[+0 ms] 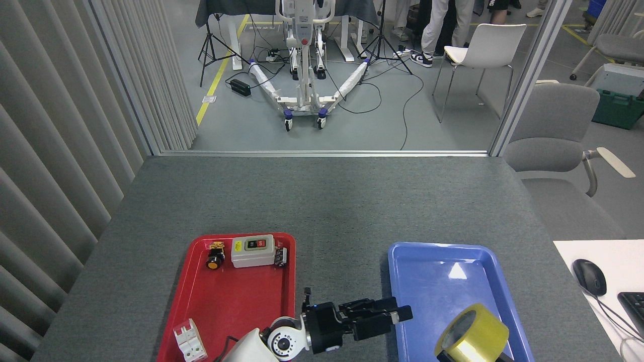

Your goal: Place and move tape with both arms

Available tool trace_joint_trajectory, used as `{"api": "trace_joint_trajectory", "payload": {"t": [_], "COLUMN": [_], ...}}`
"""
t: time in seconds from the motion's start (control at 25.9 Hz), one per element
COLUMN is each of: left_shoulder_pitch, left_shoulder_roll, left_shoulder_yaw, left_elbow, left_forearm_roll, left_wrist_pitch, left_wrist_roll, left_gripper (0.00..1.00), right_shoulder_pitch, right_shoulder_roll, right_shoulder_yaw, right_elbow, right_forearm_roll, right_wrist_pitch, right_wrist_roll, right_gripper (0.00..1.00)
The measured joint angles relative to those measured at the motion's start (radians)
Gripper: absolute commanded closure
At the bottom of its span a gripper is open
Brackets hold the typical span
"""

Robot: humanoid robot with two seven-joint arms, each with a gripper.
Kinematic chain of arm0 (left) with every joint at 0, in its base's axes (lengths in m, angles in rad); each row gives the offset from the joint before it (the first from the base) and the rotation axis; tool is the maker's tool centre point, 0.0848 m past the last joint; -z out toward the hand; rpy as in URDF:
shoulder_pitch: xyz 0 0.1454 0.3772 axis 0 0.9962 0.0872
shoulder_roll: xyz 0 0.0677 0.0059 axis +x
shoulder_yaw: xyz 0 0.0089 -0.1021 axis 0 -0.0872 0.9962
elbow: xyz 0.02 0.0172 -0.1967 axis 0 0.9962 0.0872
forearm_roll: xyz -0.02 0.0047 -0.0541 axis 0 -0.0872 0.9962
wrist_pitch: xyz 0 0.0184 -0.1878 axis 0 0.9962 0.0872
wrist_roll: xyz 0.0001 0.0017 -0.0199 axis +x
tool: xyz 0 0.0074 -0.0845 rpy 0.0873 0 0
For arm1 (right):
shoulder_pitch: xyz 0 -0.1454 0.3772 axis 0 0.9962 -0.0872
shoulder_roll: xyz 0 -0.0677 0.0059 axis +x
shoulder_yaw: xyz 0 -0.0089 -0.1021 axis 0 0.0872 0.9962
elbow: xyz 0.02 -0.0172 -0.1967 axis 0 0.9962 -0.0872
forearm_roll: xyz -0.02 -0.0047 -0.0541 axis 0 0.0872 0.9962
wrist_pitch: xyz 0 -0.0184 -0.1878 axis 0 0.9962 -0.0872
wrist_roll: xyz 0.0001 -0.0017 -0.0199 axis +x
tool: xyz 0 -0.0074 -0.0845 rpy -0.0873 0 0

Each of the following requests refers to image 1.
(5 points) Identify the white side table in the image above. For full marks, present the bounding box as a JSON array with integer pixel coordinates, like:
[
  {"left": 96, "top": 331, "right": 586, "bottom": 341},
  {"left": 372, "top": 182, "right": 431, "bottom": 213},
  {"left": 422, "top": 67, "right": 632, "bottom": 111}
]
[{"left": 553, "top": 240, "right": 644, "bottom": 362}]

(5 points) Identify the long black floor cable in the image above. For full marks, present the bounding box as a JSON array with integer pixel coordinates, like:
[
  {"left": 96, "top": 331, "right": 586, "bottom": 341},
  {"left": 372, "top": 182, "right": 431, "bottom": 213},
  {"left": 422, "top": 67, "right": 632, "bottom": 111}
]
[{"left": 400, "top": 65, "right": 426, "bottom": 150}]

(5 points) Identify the white plastic chair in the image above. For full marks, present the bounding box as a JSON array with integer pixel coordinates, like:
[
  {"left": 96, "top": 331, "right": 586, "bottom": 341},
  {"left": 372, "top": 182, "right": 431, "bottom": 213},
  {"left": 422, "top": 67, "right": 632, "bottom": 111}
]
[{"left": 432, "top": 23, "right": 527, "bottom": 124}]

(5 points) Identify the white circuit breaker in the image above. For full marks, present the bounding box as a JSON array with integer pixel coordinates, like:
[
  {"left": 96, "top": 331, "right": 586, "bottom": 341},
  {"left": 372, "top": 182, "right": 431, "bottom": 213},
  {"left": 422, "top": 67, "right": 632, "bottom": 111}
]
[{"left": 173, "top": 318, "right": 208, "bottom": 362}]

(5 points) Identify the white stand on wheels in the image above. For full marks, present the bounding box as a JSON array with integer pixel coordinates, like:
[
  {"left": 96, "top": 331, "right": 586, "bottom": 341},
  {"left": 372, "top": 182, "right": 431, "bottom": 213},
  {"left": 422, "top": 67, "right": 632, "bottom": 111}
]
[{"left": 248, "top": 0, "right": 370, "bottom": 132}]

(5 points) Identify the black keyboard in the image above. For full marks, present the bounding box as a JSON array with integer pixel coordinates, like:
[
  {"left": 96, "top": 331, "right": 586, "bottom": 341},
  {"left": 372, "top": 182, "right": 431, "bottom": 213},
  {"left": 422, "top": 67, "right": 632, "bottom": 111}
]
[{"left": 617, "top": 292, "right": 644, "bottom": 338}]

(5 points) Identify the silver post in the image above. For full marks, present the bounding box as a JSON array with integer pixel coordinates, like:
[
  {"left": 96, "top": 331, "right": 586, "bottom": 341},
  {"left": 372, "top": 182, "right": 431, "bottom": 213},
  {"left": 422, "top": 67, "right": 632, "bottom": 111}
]
[{"left": 489, "top": 0, "right": 574, "bottom": 157}]

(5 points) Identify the grey chair on castors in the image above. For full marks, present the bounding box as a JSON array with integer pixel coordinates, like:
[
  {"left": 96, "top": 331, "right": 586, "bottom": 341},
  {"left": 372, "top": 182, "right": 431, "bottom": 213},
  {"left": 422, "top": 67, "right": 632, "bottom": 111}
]
[{"left": 570, "top": 30, "right": 644, "bottom": 81}]

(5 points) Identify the yellow tape roll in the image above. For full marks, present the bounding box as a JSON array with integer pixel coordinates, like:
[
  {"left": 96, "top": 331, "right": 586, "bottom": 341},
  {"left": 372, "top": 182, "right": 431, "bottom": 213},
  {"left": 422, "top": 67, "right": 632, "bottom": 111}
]
[{"left": 435, "top": 303, "right": 510, "bottom": 362}]

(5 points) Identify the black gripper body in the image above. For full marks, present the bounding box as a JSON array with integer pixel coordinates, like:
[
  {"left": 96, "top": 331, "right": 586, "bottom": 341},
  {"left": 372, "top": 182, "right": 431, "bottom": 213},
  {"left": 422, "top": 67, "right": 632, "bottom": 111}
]
[{"left": 301, "top": 301, "right": 354, "bottom": 355}]

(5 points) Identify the white box lid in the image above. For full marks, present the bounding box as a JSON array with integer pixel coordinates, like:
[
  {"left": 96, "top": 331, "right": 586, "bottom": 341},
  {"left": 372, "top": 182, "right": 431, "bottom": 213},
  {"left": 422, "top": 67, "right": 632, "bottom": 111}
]
[{"left": 586, "top": 63, "right": 644, "bottom": 97}]

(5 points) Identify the person in light trousers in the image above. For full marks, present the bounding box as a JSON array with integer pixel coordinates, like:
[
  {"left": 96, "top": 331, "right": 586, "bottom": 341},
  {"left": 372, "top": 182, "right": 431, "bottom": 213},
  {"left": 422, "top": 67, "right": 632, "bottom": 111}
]
[{"left": 410, "top": 0, "right": 476, "bottom": 68}]

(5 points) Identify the person in dark shorts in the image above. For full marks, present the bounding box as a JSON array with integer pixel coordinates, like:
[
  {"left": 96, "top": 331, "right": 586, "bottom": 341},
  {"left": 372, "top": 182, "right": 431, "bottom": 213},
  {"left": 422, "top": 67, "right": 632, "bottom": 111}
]
[{"left": 480, "top": 0, "right": 510, "bottom": 26}]

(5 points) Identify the black computer mouse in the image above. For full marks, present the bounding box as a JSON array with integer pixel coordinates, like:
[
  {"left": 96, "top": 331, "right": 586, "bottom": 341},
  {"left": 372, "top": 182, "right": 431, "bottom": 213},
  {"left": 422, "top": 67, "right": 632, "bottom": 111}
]
[{"left": 573, "top": 259, "right": 607, "bottom": 296}]

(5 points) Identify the black orange push button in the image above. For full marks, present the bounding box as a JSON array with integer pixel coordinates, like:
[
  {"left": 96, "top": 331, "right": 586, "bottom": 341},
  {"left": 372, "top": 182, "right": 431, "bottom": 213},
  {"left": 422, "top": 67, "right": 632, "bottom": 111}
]
[{"left": 206, "top": 242, "right": 226, "bottom": 270}]

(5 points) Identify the grey office chair with armrest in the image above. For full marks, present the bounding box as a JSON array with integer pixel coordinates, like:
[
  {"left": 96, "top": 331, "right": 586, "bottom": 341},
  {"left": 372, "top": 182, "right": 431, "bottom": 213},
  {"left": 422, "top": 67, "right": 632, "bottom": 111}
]
[{"left": 503, "top": 83, "right": 637, "bottom": 241}]

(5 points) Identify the blue plastic tray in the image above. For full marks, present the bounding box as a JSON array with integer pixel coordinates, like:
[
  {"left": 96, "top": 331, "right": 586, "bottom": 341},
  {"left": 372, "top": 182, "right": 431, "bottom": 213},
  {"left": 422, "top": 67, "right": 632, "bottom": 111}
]
[{"left": 387, "top": 242, "right": 535, "bottom": 362}]

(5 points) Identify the grey mouse cable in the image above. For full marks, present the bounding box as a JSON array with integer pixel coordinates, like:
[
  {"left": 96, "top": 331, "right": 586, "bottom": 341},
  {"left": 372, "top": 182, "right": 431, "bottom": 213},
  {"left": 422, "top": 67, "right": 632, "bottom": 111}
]
[{"left": 589, "top": 289, "right": 644, "bottom": 362}]

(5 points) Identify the grey two-button switch box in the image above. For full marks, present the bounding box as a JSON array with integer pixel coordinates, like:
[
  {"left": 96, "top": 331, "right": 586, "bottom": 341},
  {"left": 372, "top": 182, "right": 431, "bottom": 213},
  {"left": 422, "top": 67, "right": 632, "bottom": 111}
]
[{"left": 231, "top": 234, "right": 276, "bottom": 268}]

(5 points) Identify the black tripod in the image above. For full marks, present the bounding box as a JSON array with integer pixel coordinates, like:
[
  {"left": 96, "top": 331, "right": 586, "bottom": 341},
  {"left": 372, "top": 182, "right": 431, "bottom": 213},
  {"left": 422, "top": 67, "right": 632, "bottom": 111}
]
[
  {"left": 198, "top": 0, "right": 251, "bottom": 87},
  {"left": 358, "top": 0, "right": 413, "bottom": 85}
]

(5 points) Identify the red plastic tray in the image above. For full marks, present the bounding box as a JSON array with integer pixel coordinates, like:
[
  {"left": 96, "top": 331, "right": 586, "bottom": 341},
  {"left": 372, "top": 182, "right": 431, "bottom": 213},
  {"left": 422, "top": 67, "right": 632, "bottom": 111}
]
[{"left": 157, "top": 232, "right": 296, "bottom": 362}]

